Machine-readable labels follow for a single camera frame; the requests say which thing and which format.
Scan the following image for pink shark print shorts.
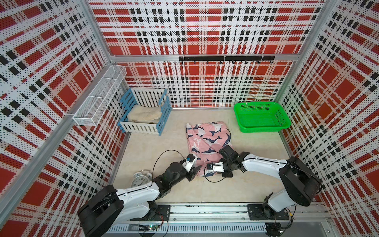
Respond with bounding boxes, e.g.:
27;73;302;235
185;121;232;176

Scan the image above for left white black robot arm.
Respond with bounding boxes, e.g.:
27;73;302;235
78;160;201;237

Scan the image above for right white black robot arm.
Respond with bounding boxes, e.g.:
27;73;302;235
219;145;322;215

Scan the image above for green plastic basket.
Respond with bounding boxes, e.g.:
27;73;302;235
234;102;291;133

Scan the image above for white twin bell alarm clock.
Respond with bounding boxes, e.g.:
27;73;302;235
131;169;153;188

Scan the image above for green circuit board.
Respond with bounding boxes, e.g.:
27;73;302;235
138;225;160;232

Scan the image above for blue and white slatted crate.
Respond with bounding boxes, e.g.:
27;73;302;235
118;87;172;136

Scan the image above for beige folded towel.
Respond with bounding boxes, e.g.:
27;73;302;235
127;105;162;124

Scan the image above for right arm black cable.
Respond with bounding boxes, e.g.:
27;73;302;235
203;162;235;184

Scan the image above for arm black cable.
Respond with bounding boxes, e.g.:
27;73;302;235
151;149;187;187
203;162;235;184

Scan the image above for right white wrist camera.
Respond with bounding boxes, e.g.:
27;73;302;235
206;162;225;173

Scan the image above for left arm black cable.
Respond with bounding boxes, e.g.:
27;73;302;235
151;149;187;187

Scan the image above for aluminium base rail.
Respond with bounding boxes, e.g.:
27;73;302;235
101;202;339;237

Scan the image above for black wall hook rail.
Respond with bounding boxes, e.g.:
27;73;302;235
179;55;275;63

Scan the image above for white wire mesh shelf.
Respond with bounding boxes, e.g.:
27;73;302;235
73;65;126;126

